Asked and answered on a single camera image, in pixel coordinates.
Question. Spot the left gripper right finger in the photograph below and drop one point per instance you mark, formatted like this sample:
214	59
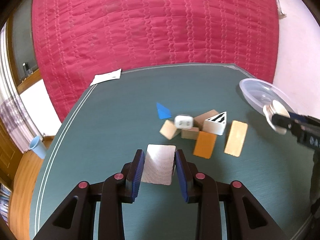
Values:
245	217

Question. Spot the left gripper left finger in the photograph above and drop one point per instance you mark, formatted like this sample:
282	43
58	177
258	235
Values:
74	217

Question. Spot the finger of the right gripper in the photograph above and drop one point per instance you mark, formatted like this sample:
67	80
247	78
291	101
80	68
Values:
283	123
305	119

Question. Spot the white plastic cup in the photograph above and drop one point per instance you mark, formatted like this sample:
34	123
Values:
275	107

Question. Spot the large white striped wedge block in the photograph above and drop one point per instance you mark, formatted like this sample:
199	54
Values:
159	165

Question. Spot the clear plastic bowl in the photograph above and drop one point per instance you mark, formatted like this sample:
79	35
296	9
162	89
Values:
259	93

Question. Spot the yellow wooden block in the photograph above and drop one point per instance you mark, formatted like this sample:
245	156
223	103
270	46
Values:
236	138

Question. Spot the natural wooden triangle block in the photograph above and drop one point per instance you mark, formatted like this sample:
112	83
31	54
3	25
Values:
169	130

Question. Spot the small white striped wedge block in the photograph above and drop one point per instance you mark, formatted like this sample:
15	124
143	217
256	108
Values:
215	124

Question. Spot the blue wooden wedge block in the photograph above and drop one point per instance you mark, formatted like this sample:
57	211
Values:
163	112

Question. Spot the orange wooden block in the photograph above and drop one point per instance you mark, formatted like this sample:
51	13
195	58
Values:
204	145

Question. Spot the white usb charger plug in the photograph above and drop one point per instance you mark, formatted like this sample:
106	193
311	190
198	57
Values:
184	121

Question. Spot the natural wooden cube block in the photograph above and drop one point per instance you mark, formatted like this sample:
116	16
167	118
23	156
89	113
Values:
191	134

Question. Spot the brown wooden block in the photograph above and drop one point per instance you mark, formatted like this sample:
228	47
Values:
199	120

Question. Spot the light blue cup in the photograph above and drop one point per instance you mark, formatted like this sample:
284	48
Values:
38	147

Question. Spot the white paper card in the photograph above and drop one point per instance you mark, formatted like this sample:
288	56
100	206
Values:
106	77

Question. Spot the white curtain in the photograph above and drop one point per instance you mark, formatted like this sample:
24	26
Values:
13	113

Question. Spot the red quilted blanket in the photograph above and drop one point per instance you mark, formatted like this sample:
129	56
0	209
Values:
75	40

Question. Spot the wooden window frame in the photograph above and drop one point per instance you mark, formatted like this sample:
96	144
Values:
22	60

